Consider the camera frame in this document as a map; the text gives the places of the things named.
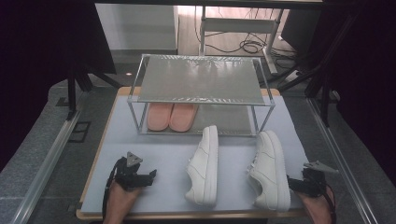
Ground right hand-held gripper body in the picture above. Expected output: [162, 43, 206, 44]
[290, 161, 339, 199]

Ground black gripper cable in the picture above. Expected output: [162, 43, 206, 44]
[323, 181, 338, 224]
[102, 158, 127, 218]

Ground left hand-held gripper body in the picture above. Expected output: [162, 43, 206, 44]
[112, 151, 151, 191]

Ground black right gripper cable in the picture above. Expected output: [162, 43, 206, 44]
[323, 181, 338, 224]

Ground white panel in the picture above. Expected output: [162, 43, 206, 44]
[94, 3, 179, 52]

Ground person's left hand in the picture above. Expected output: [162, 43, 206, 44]
[108, 180, 143, 209]

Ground metal shoe rack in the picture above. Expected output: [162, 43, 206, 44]
[126, 53, 276, 137]

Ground dark monitor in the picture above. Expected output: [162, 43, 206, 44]
[280, 8, 323, 55]

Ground black metal stand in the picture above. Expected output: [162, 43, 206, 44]
[276, 12, 362, 127]
[65, 62, 123, 120]

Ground white sneaker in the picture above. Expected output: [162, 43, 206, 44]
[247, 130, 292, 212]
[185, 125, 219, 208]

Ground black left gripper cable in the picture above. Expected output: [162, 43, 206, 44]
[102, 158, 127, 218]

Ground aluminium floor rail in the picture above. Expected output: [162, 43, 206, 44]
[306, 96, 379, 224]
[10, 108, 82, 224]

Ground white desk frame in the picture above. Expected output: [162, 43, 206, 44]
[199, 6, 281, 76]

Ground person's right hand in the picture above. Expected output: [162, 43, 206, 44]
[293, 189, 335, 220]

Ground black floor cables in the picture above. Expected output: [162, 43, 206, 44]
[194, 6, 297, 60]

